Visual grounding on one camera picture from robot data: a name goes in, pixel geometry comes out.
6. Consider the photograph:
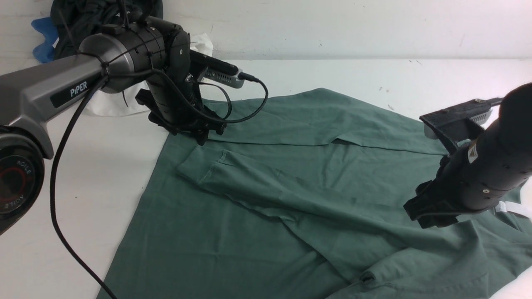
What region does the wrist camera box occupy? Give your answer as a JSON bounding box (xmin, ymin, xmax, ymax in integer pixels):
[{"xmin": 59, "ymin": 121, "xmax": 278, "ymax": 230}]
[
  {"xmin": 419, "ymin": 97, "xmax": 503, "ymax": 155},
  {"xmin": 190, "ymin": 50, "xmax": 244, "ymax": 89}
]

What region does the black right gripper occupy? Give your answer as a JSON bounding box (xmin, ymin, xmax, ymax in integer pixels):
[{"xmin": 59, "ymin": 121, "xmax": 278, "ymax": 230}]
[{"xmin": 403, "ymin": 179, "xmax": 470, "ymax": 229}]

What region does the black crumpled garment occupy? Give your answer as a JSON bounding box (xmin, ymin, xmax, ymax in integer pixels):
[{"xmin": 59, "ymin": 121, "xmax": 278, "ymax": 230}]
[{"xmin": 51, "ymin": 0, "xmax": 164, "ymax": 59}]

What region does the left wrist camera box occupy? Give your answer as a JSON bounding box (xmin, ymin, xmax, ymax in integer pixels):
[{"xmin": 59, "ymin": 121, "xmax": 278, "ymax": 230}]
[{"xmin": 190, "ymin": 50, "xmax": 244, "ymax": 89}]

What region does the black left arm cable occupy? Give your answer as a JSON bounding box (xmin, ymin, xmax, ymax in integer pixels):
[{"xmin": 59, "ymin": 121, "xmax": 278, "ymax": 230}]
[{"xmin": 49, "ymin": 71, "xmax": 269, "ymax": 299}]

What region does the white crumpled garment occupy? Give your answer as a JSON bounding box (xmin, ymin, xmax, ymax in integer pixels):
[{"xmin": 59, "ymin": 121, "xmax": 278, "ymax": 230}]
[{"xmin": 83, "ymin": 33, "xmax": 214, "ymax": 117}]

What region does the blue crumpled garment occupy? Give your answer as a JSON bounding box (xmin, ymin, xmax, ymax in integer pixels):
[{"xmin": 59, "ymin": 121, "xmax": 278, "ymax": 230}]
[{"xmin": 31, "ymin": 17, "xmax": 59, "ymax": 63}]

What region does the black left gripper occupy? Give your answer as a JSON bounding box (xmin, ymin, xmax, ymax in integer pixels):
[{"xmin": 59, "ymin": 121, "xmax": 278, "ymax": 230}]
[{"xmin": 135, "ymin": 74, "xmax": 227, "ymax": 145}]

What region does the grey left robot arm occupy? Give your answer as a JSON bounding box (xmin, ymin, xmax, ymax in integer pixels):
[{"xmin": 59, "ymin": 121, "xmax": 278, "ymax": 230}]
[{"xmin": 0, "ymin": 17, "xmax": 226, "ymax": 233}]

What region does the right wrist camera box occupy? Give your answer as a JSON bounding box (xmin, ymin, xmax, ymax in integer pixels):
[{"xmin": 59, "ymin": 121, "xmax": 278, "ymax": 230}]
[{"xmin": 419, "ymin": 97, "xmax": 503, "ymax": 155}]

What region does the green long-sleeved shirt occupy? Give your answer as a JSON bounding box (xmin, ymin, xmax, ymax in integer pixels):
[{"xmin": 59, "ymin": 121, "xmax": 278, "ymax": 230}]
[{"xmin": 105, "ymin": 88, "xmax": 532, "ymax": 299}]

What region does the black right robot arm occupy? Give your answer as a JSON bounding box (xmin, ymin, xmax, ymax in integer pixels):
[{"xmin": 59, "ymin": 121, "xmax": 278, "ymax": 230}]
[{"xmin": 404, "ymin": 83, "xmax": 532, "ymax": 228}]

